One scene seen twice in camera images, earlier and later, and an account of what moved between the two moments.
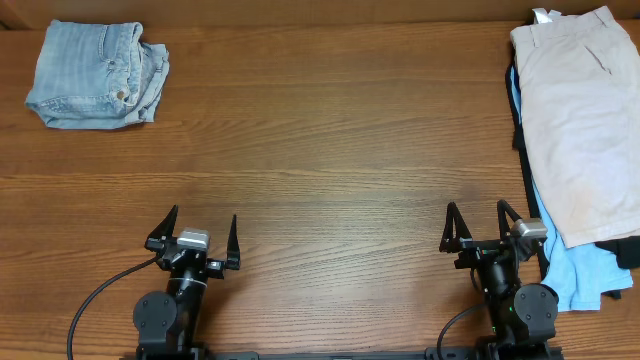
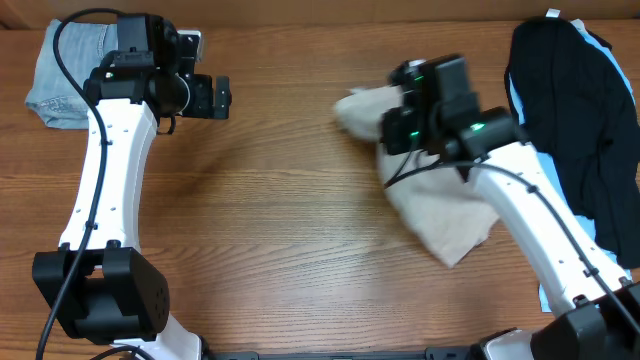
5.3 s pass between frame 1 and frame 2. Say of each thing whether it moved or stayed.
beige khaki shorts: moved
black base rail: stayed
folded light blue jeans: stayed
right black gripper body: moved
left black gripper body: moved
